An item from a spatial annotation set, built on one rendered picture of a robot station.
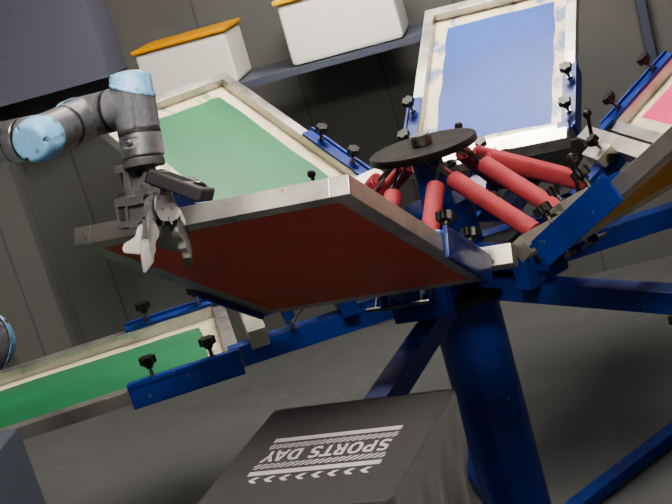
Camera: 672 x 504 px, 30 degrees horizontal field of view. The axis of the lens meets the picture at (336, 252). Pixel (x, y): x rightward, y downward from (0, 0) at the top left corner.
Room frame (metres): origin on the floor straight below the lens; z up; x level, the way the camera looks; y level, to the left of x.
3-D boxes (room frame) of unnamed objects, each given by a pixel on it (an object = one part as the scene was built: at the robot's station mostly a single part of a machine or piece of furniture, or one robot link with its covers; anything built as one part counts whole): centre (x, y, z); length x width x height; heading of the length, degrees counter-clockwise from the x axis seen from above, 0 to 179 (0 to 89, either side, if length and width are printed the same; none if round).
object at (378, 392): (2.90, -0.07, 0.89); 1.24 x 0.06 x 0.06; 156
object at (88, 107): (2.23, 0.36, 1.77); 0.11 x 0.11 x 0.08; 63
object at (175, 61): (5.67, 0.37, 1.55); 0.45 x 0.37 x 0.25; 81
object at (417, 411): (2.44, 0.13, 0.95); 0.48 x 0.44 x 0.01; 156
